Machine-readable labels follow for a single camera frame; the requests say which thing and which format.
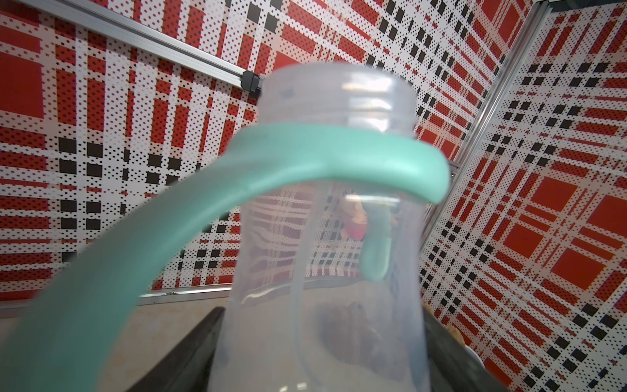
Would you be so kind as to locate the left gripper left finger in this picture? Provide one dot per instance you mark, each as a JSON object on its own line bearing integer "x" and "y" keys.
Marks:
{"x": 187, "y": 367}

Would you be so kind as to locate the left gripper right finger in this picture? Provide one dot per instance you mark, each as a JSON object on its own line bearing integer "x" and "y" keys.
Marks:
{"x": 451, "y": 366}

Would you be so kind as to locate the clear baby bottle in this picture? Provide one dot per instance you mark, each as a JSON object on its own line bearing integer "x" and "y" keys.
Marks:
{"x": 312, "y": 310}

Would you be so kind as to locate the brown plush toy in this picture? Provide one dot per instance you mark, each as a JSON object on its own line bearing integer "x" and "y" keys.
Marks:
{"x": 451, "y": 329}

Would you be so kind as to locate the doll with pink dress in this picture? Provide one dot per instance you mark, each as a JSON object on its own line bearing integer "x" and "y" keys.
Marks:
{"x": 353, "y": 217}

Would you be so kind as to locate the black hook rail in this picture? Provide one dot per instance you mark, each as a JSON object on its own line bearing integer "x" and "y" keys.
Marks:
{"x": 251, "y": 83}

